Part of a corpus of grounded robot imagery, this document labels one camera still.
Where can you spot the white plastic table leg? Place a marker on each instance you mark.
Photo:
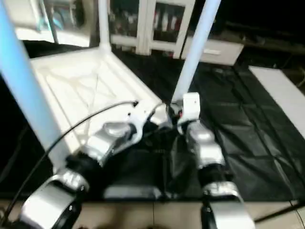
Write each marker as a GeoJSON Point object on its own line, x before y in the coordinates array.
{"type": "Point", "coordinates": [104, 24]}
{"type": "Point", "coordinates": [195, 52]}
{"type": "Point", "coordinates": [24, 81]}

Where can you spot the white plastic table top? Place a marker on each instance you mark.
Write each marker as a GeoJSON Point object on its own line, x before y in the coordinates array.
{"type": "Point", "coordinates": [86, 81]}

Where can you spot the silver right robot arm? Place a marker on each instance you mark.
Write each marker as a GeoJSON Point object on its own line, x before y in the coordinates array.
{"type": "Point", "coordinates": [205, 148]}

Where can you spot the black work mat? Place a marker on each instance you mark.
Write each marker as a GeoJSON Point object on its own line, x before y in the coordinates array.
{"type": "Point", "coordinates": [248, 143]}

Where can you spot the white drawer unit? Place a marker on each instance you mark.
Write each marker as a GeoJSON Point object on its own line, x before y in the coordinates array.
{"type": "Point", "coordinates": [224, 50]}

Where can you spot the white glass door cabinet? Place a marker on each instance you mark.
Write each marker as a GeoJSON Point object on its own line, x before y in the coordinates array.
{"type": "Point", "coordinates": [143, 24]}

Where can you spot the white flat board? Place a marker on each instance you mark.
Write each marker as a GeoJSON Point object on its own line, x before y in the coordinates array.
{"type": "Point", "coordinates": [281, 90]}

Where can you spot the black stand leg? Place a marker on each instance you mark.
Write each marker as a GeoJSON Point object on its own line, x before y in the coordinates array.
{"type": "Point", "coordinates": [281, 212]}

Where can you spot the colourful toy box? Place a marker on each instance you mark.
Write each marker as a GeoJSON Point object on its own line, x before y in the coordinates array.
{"type": "Point", "coordinates": [66, 14]}

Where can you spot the white framed glass door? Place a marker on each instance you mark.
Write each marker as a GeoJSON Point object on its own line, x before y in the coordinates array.
{"type": "Point", "coordinates": [33, 16]}

